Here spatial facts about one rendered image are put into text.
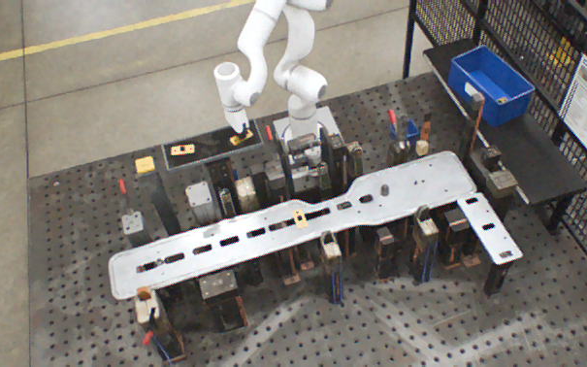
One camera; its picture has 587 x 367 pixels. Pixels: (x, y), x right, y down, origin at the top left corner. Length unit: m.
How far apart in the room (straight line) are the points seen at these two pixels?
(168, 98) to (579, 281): 2.81
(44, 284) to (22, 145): 1.76
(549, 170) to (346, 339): 0.97
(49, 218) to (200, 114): 1.51
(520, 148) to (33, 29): 3.85
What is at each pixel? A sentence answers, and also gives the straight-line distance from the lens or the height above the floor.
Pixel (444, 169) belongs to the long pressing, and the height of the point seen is 1.00.
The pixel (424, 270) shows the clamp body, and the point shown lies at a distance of 2.36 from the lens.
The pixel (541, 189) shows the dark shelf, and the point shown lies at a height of 1.03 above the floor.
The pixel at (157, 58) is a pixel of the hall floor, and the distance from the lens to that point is 4.56.
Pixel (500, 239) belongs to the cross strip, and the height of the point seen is 1.00.
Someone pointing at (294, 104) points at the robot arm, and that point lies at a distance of 2.53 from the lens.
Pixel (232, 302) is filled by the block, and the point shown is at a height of 0.93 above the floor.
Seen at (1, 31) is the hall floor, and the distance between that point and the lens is 5.31.
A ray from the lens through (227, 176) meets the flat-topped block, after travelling 2.39.
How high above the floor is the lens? 2.85
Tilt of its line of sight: 52 degrees down
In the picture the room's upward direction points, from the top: 7 degrees counter-clockwise
